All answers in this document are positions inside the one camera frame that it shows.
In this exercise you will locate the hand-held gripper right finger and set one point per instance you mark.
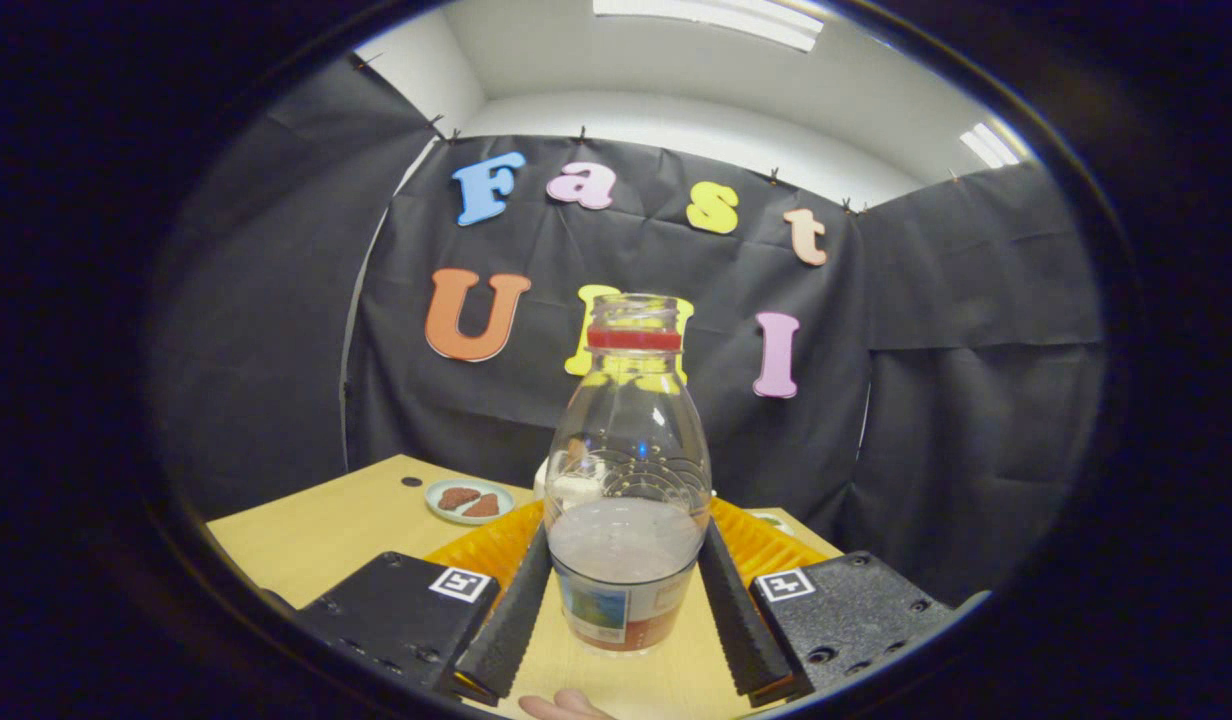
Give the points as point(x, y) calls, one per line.
point(741, 625)

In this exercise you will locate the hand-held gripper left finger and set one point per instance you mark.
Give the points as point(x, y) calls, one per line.
point(511, 625)

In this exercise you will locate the clear plastic juice bottle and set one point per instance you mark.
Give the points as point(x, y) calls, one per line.
point(626, 460)

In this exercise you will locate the small white dish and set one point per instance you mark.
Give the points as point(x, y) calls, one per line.
point(773, 520)

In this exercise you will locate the pale green plate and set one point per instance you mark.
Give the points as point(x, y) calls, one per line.
point(446, 510)

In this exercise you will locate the white toaster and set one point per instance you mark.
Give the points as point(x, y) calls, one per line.
point(540, 482)

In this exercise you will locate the wooden table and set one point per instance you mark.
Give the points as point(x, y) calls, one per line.
point(316, 540)

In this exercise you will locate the small ceiling light panel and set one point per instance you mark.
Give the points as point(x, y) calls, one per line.
point(988, 146)

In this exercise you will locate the large ceiling light panel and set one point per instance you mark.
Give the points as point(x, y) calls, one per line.
point(716, 15)

